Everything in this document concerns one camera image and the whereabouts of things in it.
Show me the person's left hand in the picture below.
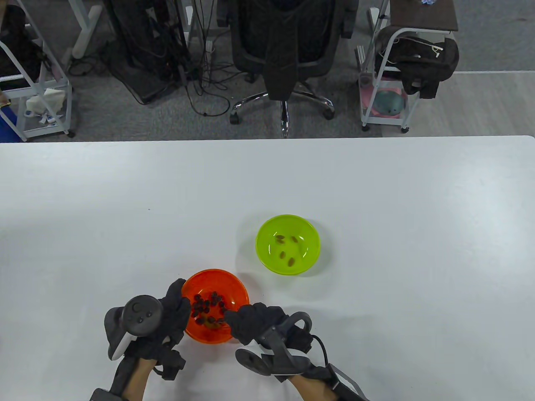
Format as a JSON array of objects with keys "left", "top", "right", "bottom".
[{"left": 123, "top": 278, "right": 192, "bottom": 381}]

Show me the person's right hand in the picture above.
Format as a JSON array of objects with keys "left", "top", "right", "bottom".
[{"left": 224, "top": 302, "right": 314, "bottom": 355}]

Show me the pile of dark raisins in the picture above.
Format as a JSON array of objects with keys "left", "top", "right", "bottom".
[{"left": 191, "top": 292, "right": 228, "bottom": 327}]

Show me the black white handheld controller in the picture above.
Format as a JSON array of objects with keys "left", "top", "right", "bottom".
[
  {"left": 235, "top": 312, "right": 314, "bottom": 383},
  {"left": 104, "top": 294, "right": 164, "bottom": 361}
]

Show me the orange plastic bowl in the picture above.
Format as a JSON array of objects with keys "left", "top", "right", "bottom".
[{"left": 181, "top": 269, "right": 250, "bottom": 344}]

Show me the green plastic bowl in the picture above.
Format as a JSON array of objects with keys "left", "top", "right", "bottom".
[{"left": 255, "top": 214, "right": 321, "bottom": 276}]

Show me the person's left forearm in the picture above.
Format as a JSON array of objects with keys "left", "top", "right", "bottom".
[{"left": 115, "top": 357, "right": 158, "bottom": 401}]

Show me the person's right forearm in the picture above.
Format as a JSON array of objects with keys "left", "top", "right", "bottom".
[{"left": 288, "top": 374, "right": 339, "bottom": 401}]

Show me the white metal cart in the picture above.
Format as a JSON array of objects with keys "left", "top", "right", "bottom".
[
  {"left": 357, "top": 25, "right": 458, "bottom": 133},
  {"left": 0, "top": 0, "right": 76, "bottom": 142}
]

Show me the white plastic bag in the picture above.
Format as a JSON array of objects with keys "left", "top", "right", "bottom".
[{"left": 24, "top": 88, "right": 67, "bottom": 125}]

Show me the pink teal plastic basin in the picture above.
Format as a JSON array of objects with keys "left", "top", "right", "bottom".
[{"left": 360, "top": 75, "right": 409, "bottom": 119}]

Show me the black computer tower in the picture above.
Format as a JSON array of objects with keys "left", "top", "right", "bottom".
[{"left": 102, "top": 0, "right": 193, "bottom": 105}]

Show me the black office chair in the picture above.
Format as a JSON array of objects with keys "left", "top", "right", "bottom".
[{"left": 228, "top": 0, "right": 360, "bottom": 139}]

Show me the white desk leg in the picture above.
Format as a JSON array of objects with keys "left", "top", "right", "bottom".
[
  {"left": 367, "top": 0, "right": 391, "bottom": 32},
  {"left": 67, "top": 0, "right": 103, "bottom": 63}
]

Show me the black bag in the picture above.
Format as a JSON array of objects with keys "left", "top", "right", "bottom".
[{"left": 0, "top": 5, "right": 46, "bottom": 90}]

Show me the black backpack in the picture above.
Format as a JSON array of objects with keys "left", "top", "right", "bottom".
[{"left": 374, "top": 26, "right": 460, "bottom": 99}]

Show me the brown wooden side table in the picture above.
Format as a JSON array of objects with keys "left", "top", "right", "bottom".
[{"left": 389, "top": 0, "right": 459, "bottom": 32}]

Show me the black controller cable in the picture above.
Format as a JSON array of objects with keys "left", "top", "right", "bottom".
[{"left": 311, "top": 334, "right": 331, "bottom": 368}]

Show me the black wrist camera unit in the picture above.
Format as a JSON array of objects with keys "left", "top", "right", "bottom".
[
  {"left": 89, "top": 357, "right": 136, "bottom": 401},
  {"left": 311, "top": 363, "right": 370, "bottom": 401}
]

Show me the tangle of black cables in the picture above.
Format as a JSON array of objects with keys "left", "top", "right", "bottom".
[{"left": 167, "top": 17, "right": 255, "bottom": 117}]

